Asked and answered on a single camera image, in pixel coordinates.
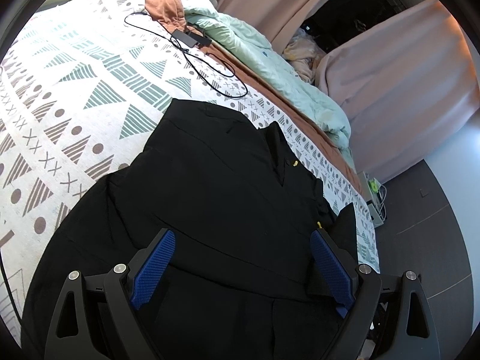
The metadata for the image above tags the right pink curtain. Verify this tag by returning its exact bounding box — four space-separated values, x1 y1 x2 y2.
316 0 479 181

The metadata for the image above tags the large black shirt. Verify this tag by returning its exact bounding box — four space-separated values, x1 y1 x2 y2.
22 100 356 359

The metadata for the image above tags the patterned white bedspread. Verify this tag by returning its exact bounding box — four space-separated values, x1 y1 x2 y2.
1 0 379 341

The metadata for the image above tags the crumpled peach blanket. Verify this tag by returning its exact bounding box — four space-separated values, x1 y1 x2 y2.
282 28 326 84

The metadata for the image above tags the green item on bedside table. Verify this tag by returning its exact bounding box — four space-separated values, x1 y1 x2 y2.
368 178 381 194

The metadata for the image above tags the mint green duvet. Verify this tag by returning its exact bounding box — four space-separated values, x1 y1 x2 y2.
185 8 355 167

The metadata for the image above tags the rust orange cloth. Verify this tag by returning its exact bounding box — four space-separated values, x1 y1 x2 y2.
145 0 187 33

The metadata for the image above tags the white bedside table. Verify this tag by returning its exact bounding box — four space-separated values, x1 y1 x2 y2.
358 172 386 228

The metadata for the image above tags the black charger with cable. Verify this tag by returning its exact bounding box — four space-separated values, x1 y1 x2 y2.
124 12 249 99

